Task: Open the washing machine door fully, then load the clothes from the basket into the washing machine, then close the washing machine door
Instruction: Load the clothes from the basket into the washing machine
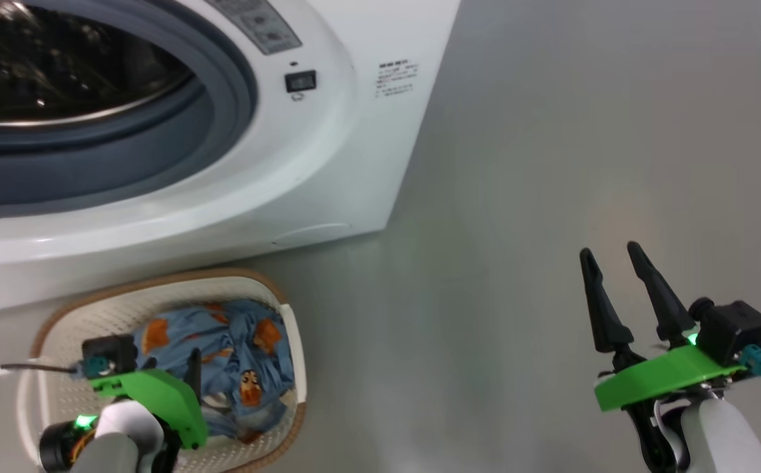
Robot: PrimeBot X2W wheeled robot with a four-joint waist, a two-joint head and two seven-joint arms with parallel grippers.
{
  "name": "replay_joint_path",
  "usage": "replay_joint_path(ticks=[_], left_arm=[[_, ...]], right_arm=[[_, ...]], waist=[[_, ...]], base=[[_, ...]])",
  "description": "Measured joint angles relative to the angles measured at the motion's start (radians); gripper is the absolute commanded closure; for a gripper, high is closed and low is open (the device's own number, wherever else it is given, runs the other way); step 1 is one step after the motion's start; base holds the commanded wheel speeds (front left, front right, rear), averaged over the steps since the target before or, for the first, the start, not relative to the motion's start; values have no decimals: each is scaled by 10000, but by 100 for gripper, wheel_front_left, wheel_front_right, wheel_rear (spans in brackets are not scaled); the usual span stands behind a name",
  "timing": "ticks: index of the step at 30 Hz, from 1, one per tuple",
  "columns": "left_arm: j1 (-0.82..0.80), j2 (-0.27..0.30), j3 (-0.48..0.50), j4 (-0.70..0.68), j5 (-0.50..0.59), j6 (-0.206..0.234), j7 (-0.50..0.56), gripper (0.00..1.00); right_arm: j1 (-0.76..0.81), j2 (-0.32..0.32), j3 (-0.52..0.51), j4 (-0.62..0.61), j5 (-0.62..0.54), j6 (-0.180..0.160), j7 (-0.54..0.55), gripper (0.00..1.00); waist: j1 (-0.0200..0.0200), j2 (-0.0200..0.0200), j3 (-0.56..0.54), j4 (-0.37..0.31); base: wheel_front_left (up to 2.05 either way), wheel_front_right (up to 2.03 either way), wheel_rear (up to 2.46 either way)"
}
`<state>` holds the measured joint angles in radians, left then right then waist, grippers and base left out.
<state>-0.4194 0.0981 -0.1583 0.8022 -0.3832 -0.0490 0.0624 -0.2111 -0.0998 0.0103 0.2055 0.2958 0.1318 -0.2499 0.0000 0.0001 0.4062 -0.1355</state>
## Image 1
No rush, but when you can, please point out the blue cartoon print garment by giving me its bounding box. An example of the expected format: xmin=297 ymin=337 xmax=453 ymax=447
xmin=132 ymin=299 xmax=296 ymax=445

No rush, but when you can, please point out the white front-load washing machine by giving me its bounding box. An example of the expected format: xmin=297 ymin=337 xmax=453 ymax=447
xmin=0 ymin=0 xmax=463 ymax=317

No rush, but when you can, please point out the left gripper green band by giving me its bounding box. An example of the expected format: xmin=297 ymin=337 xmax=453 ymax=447
xmin=91 ymin=348 xmax=209 ymax=451

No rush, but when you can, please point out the black text warning label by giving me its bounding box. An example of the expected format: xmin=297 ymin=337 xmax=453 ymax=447
xmin=374 ymin=60 xmax=420 ymax=100

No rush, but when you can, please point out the stainless steel washer drum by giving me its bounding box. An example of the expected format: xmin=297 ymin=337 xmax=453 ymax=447
xmin=0 ymin=0 xmax=197 ymax=127

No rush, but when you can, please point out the black door latch socket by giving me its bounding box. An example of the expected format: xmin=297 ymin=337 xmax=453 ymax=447
xmin=284 ymin=70 xmax=318 ymax=93

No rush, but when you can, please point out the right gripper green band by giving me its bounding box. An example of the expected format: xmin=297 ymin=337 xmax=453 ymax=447
xmin=579 ymin=241 xmax=746 ymax=473

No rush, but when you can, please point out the grey rubber door gasket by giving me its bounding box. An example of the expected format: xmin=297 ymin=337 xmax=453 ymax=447
xmin=0 ymin=0 xmax=259 ymax=221

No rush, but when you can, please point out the grey instruction sticker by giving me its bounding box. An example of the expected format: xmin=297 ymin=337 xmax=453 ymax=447
xmin=206 ymin=0 xmax=303 ymax=56

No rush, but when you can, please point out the white perforated basket brown rim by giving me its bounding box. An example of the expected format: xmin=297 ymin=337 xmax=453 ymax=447
xmin=16 ymin=268 xmax=308 ymax=473

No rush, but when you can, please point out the teal left camera cable connector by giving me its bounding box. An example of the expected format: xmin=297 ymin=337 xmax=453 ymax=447
xmin=70 ymin=357 xmax=117 ymax=383

